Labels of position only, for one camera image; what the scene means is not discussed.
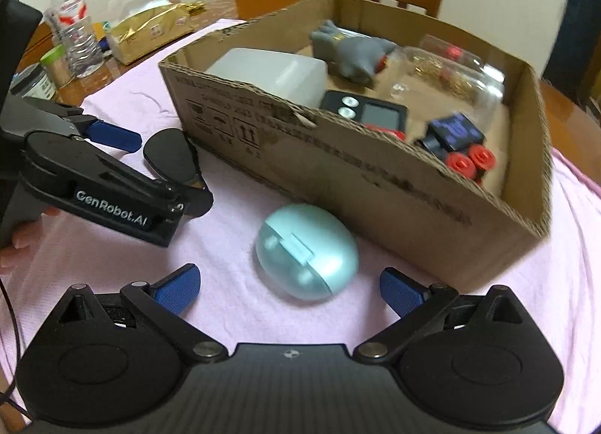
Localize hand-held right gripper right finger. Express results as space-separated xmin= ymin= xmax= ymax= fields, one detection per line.
xmin=352 ymin=267 xmax=525 ymax=364

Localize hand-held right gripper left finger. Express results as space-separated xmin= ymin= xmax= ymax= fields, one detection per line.
xmin=56 ymin=263 xmax=228 ymax=362

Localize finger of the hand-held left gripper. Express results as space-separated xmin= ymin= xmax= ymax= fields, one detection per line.
xmin=26 ymin=132 xmax=189 ymax=219
xmin=59 ymin=104 xmax=143 ymax=153

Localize black oval case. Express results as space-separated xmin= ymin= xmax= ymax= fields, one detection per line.
xmin=143 ymin=129 xmax=215 ymax=219

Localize mint green earbud case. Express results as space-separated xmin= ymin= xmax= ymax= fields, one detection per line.
xmin=255 ymin=204 xmax=360 ymax=306

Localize brown cardboard box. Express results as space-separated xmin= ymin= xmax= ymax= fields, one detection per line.
xmin=159 ymin=0 xmax=556 ymax=295

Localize translucent white plastic box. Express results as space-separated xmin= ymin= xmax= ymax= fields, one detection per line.
xmin=204 ymin=48 xmax=328 ymax=109

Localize blue toy truck red wheels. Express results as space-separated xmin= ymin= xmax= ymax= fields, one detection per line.
xmin=415 ymin=112 xmax=498 ymax=187

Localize black digital device with screen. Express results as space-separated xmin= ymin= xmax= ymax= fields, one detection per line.
xmin=322 ymin=90 xmax=408 ymax=133

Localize clear bottle of gold capsules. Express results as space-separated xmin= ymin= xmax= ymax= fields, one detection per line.
xmin=415 ymin=35 xmax=506 ymax=99

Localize person's left hand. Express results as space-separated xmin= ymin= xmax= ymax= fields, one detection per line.
xmin=0 ymin=206 xmax=63 ymax=276

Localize small jar with green lid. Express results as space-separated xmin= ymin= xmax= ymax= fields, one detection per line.
xmin=40 ymin=45 xmax=72 ymax=88

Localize dark jar with white label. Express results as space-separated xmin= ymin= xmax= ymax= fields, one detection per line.
xmin=9 ymin=63 xmax=58 ymax=102

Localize pink cloth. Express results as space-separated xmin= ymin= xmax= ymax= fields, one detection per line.
xmin=0 ymin=16 xmax=601 ymax=434

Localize gold tissue pack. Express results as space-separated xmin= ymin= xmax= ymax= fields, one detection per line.
xmin=106 ymin=1 xmax=196 ymax=65

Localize clear plastic water bottle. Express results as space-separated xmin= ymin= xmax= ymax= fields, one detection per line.
xmin=49 ymin=0 xmax=103 ymax=79

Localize empty clear plastic jar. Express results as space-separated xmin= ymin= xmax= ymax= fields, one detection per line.
xmin=387 ymin=51 xmax=504 ymax=135

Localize grey cat toy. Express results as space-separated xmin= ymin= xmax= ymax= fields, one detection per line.
xmin=310 ymin=21 xmax=398 ymax=83

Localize black cable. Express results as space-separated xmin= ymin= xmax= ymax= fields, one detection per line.
xmin=0 ymin=274 xmax=30 ymax=418

